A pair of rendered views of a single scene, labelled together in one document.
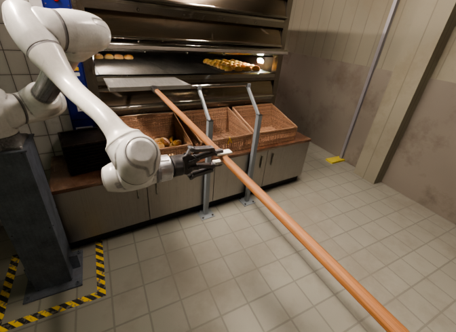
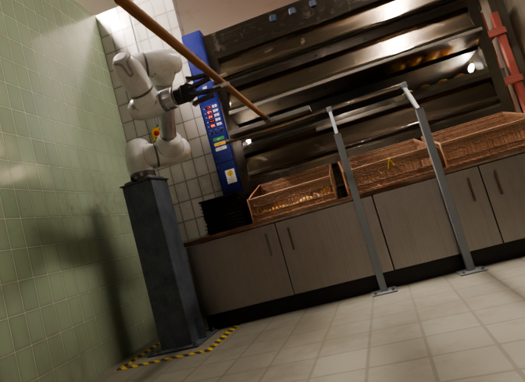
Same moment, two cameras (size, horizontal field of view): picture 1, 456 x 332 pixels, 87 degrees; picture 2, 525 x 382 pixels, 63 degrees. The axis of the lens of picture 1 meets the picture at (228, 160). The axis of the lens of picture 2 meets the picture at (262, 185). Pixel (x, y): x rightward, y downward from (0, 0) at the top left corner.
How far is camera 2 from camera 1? 1.67 m
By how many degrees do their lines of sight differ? 54
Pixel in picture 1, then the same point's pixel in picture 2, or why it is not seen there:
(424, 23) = not seen: outside the picture
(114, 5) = (248, 77)
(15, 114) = (149, 153)
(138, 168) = (116, 65)
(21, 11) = not seen: hidden behind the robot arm
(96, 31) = (165, 55)
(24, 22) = not seen: hidden behind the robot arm
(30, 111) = (159, 151)
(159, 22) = (291, 74)
